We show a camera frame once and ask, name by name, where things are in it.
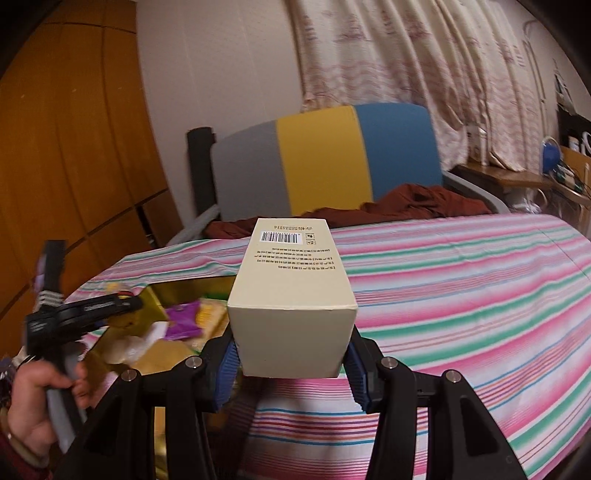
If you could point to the green-edged cracker packet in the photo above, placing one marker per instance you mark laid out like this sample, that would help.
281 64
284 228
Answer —
212 316

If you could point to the gold tin box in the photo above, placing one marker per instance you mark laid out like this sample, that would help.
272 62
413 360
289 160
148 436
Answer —
157 355

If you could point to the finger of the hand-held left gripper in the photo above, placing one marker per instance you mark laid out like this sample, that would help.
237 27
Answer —
127 304

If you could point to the wooden wardrobe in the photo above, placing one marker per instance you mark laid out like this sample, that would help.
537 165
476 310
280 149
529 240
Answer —
69 138

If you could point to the person's left hand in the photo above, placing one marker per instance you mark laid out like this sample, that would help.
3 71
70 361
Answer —
32 401

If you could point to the white plastic bag ball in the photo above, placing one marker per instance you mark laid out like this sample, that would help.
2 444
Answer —
131 350

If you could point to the brown-red cloth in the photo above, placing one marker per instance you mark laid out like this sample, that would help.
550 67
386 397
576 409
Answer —
415 203

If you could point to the person's left forearm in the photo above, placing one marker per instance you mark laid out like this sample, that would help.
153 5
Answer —
14 461

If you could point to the striped tablecloth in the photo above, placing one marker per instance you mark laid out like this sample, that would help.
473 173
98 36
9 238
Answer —
461 300

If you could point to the white printed box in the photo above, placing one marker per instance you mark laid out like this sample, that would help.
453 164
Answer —
475 143

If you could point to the black screen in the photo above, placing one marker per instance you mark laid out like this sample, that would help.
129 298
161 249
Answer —
568 124

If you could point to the purple packet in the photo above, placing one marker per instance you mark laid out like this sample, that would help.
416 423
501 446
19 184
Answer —
182 321

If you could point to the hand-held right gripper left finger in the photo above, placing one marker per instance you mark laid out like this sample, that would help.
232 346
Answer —
226 374

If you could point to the wooden side table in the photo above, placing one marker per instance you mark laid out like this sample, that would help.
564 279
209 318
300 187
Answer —
498 173

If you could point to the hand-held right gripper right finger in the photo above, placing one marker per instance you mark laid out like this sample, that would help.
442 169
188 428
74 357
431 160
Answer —
358 378

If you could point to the patterned curtain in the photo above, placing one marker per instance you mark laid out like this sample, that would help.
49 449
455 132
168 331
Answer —
415 55

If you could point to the green box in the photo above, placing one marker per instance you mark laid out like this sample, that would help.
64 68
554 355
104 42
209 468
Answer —
568 176

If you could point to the cream carton box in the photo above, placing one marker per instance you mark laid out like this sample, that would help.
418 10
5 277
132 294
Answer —
295 286

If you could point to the grey yellow blue chair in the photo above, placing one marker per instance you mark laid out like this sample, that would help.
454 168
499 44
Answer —
318 161

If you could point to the cardboard box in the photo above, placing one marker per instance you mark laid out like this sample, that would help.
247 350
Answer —
577 164

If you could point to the white round fan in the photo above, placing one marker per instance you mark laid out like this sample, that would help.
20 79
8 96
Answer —
586 143

